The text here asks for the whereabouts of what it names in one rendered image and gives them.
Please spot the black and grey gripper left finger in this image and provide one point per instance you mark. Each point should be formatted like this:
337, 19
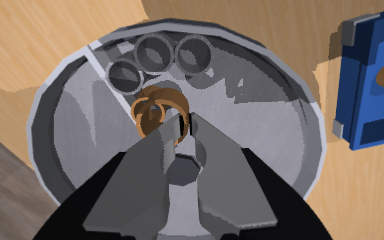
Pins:
126, 197

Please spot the blue crate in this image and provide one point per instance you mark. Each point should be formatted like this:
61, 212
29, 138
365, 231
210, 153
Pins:
360, 103

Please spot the dark grey metal sleeve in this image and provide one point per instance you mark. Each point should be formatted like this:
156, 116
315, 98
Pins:
118, 81
197, 69
142, 59

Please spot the bronze bushing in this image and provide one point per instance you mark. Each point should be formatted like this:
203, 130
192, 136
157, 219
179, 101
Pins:
144, 95
146, 122
380, 77

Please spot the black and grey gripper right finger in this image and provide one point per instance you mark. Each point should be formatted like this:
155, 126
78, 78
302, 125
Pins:
239, 193

